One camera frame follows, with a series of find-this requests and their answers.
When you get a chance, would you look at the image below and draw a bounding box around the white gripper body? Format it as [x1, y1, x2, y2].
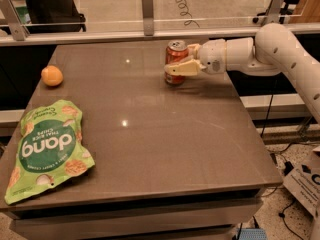
[197, 39, 226, 75]

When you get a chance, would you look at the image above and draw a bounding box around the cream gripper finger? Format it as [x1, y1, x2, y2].
[188, 43, 201, 58]
[164, 59, 205, 76]

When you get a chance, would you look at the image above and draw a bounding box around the red coke can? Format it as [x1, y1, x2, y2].
[164, 40, 188, 85]

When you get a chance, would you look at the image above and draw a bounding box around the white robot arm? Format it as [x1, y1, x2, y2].
[164, 23, 320, 123]

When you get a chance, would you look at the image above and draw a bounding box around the green rice chip bag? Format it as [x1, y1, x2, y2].
[4, 100, 95, 205]

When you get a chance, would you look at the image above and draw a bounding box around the orange fruit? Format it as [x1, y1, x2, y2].
[41, 65, 63, 87]

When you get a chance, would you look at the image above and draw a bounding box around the dark cabinet behind glass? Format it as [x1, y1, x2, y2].
[25, 0, 86, 34]

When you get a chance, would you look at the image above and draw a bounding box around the cardboard box with logo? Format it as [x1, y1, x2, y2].
[283, 148, 320, 216]

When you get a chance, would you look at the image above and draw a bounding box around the grey drawer cabinet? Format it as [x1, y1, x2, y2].
[0, 183, 268, 240]

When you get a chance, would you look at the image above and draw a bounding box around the blue floor object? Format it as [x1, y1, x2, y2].
[236, 228, 267, 240]

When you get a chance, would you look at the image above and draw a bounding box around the black coiled cable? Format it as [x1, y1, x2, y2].
[167, 0, 201, 29]

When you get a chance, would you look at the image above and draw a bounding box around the right metal glass bracket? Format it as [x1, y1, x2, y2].
[261, 0, 284, 26]

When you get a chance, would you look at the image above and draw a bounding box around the metal glass bracket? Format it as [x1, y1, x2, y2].
[0, 0, 29, 41]
[261, 0, 284, 26]
[141, 0, 154, 36]

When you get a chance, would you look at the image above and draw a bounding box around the middle metal glass bracket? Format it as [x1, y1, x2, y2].
[141, 0, 154, 36]

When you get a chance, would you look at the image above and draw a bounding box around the black floor cable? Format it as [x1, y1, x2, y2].
[260, 93, 306, 240]

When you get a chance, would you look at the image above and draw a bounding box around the left metal glass bracket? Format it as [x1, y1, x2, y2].
[0, 0, 29, 41]

